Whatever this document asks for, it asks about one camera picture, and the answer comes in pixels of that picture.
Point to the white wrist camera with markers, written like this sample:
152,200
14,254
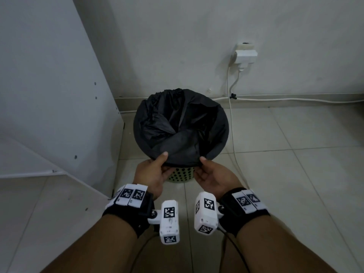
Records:
169,221
206,213

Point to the person's right thumb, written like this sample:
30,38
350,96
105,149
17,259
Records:
206,162

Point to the person's right forearm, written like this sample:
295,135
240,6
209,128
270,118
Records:
275,247

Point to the person's left thumb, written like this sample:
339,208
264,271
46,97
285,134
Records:
161,159

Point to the black trash bag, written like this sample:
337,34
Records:
182,125

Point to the white cabinet panel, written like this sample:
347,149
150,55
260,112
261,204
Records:
51,90

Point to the white wall power adapter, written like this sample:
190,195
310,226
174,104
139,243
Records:
245,55

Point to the person's right hand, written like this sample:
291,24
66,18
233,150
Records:
216,179

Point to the person's left hand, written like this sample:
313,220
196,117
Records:
149,174

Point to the person's left forearm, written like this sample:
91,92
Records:
105,247

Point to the green perforated trash bin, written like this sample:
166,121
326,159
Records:
182,174

